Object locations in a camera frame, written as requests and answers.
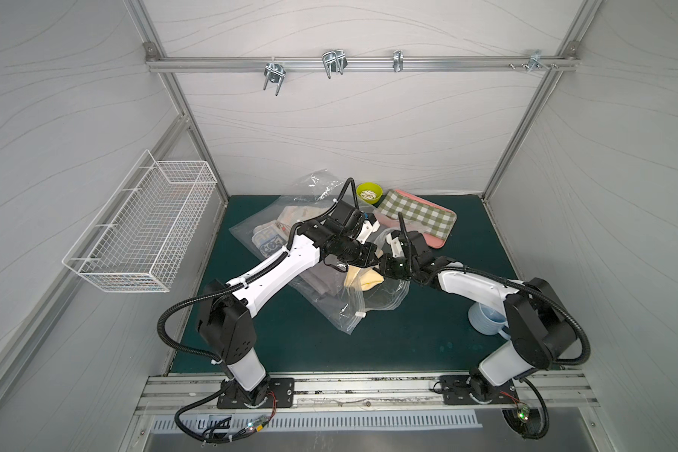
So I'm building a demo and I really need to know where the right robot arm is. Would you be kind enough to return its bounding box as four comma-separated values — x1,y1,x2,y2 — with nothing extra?
378,255,591,392

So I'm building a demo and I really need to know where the yellow towel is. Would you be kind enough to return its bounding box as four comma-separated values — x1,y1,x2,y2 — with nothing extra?
344,266,384,292

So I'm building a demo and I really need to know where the green checkered folded cloth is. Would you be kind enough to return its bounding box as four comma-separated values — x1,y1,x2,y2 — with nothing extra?
377,188,458,241

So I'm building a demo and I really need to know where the light blue mug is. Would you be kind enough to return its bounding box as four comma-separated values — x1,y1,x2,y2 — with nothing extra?
468,302,510,340

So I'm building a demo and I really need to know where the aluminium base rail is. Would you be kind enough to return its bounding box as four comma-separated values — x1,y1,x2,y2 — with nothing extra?
135,370,600,415

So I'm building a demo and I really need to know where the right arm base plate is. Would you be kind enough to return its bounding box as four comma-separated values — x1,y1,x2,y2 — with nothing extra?
432,374,519,406

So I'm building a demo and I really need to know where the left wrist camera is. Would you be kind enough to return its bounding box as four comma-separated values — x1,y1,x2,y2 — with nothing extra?
326,202,380,244

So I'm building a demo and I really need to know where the left black corrugated cable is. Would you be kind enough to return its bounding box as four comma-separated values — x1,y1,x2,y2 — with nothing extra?
156,177,360,363

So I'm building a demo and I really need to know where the clear plastic vacuum bag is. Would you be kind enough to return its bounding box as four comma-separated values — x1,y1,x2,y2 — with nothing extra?
230,169,410,334

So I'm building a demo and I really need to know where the metal u-bolt clamp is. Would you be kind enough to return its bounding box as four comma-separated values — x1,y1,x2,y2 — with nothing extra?
263,62,286,96

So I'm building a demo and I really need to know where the pink tray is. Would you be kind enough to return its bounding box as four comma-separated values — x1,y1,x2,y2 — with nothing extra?
375,188,459,250

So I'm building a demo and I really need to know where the metal u-bolt hook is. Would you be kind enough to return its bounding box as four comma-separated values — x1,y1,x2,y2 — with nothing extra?
321,49,348,79

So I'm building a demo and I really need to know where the black corrugated cable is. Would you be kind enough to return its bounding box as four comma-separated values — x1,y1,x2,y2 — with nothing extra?
396,211,592,441
156,177,360,363

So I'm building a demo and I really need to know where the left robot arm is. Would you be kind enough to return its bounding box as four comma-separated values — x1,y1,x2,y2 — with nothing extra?
197,213,380,396

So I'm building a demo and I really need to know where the white wire basket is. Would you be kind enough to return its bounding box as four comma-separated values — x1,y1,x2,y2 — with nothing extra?
62,150,217,293

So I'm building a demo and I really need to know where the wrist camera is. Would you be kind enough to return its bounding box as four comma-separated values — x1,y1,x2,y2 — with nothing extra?
385,229,426,258
326,202,380,244

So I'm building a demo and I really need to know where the right black corrugated cable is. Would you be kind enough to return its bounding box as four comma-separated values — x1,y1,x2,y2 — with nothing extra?
396,211,592,441

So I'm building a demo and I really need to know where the metal hook bracket right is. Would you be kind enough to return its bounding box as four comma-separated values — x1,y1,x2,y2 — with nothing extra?
508,50,559,73

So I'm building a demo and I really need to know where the aluminium crossbar rail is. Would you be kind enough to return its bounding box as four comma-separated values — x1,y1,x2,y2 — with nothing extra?
147,54,581,73

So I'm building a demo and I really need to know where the green table mat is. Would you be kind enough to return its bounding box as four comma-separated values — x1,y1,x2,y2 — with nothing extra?
202,195,516,373

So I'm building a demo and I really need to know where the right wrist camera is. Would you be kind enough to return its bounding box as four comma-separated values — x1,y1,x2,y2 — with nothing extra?
385,229,426,258

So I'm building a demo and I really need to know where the small metal bracket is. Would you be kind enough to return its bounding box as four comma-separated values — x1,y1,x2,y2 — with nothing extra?
393,50,404,73

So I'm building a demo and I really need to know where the white slotted cable duct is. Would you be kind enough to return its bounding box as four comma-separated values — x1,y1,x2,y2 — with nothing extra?
181,410,482,435

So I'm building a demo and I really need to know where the small green bowl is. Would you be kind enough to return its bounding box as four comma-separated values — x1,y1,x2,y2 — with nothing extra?
356,183,383,205

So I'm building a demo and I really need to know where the grey towel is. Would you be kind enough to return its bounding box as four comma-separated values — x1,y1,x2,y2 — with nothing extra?
299,263,347,301

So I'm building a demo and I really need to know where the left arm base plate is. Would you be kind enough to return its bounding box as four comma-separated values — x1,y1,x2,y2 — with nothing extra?
217,377,296,409

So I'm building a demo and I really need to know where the white rabbit patterned towel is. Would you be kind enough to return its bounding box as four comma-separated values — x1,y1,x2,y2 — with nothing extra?
277,205,324,235

